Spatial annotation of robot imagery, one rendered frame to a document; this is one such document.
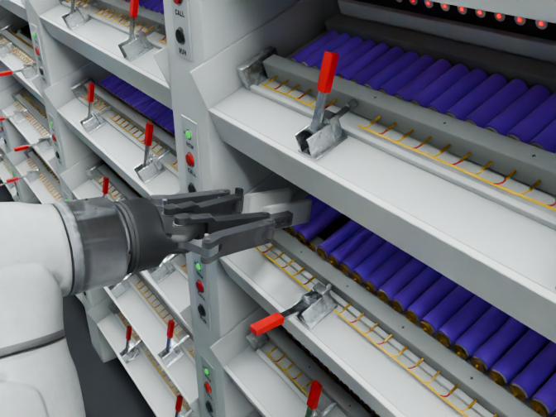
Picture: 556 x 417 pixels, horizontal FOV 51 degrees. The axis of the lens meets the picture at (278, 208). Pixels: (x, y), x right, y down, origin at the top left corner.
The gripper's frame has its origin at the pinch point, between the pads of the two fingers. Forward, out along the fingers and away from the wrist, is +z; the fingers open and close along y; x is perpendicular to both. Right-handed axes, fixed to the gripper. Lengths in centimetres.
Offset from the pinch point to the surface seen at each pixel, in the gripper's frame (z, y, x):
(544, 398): 2.1, -35.0, 2.6
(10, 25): 5, 145, 1
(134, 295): 6, 54, 45
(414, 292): 3.7, -19.1, 2.0
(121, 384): 8, 67, 81
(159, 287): -0.2, 29.8, 27.9
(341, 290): -0.7, -13.2, 3.9
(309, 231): 3.2, -2.8, 2.4
